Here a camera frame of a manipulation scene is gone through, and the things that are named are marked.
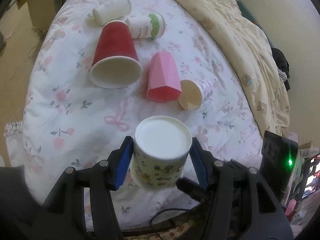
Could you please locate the yellow cartoon paper cup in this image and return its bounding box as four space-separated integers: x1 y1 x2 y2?
130 115 192 190

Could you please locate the kitty pattern paper cup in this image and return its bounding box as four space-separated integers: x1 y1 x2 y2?
177 78 214 111

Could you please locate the pink faceted plastic cup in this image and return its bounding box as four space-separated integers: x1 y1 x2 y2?
146 51 182 103

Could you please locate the red ribbed paper cup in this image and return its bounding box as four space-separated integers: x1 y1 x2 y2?
89 20 143 89

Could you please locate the green label paper cup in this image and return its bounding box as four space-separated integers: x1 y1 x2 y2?
125 13 165 39

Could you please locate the plain white paper cup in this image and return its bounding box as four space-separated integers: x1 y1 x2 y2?
92 0 131 25

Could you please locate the black box green light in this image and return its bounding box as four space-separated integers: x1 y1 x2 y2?
259 131 298 201

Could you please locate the dark clothes pile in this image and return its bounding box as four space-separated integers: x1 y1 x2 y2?
271 48 291 91

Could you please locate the floral white bed sheet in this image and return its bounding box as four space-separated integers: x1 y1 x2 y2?
23 0 263 203

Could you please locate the yellow bear pattern duvet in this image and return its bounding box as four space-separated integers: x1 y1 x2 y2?
175 0 290 135

